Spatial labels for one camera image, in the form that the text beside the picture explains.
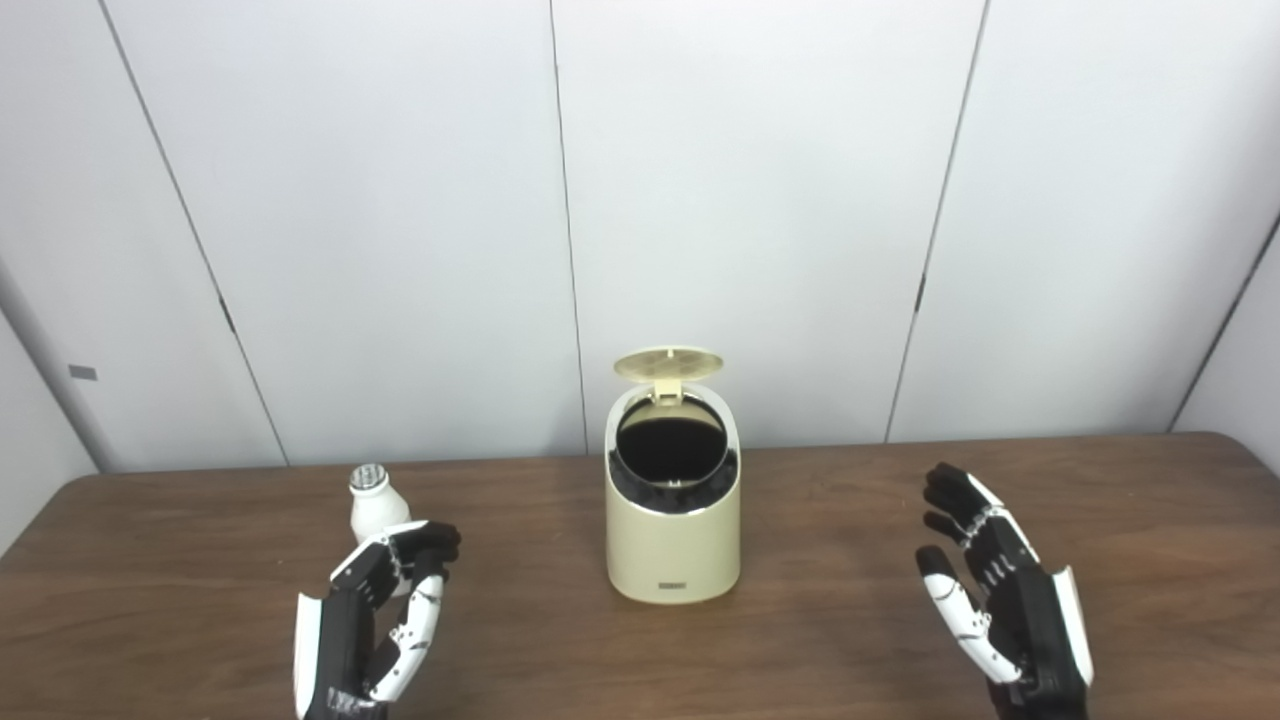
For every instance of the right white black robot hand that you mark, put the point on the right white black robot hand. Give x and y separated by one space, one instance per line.
1035 630

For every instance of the cream-colored lidded bin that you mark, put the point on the cream-colored lidded bin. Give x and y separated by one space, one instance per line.
672 550

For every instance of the black wall panel clip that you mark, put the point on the black wall panel clip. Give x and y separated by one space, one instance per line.
919 292
228 314

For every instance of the small white plastic bottle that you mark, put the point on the small white plastic bottle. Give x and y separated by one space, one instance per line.
378 512

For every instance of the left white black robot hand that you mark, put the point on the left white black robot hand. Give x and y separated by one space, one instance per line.
345 630

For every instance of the small gray wall label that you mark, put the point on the small gray wall label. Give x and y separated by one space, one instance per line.
83 372

